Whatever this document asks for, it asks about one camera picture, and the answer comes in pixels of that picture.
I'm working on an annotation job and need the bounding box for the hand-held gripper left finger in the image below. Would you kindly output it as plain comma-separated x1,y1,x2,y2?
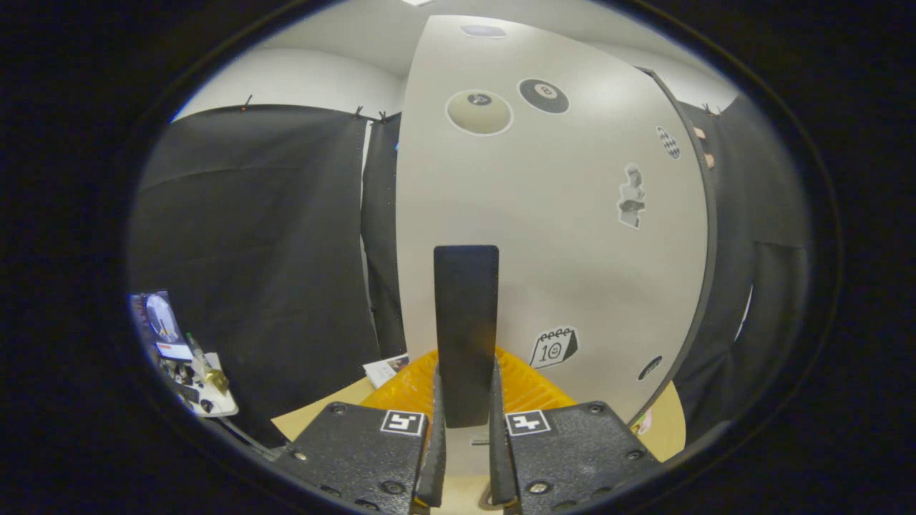
274,348,449,515

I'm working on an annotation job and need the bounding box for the white shoe cabinet door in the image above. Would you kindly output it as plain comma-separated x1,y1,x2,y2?
395,14,711,479

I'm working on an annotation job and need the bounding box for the black door handle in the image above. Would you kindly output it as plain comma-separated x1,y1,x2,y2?
434,245,500,428

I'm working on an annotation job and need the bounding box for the black backdrop cloth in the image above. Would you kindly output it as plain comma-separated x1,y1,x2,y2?
129,97,813,448

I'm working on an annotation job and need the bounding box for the blue-edged screen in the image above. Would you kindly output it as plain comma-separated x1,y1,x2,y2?
130,290,193,360

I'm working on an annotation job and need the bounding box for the white book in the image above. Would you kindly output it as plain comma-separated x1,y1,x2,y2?
363,354,410,389

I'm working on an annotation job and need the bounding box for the grey shoe cabinet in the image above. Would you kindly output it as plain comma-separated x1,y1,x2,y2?
633,66,721,430

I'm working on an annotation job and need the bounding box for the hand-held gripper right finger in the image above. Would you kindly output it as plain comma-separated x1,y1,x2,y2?
488,347,661,515

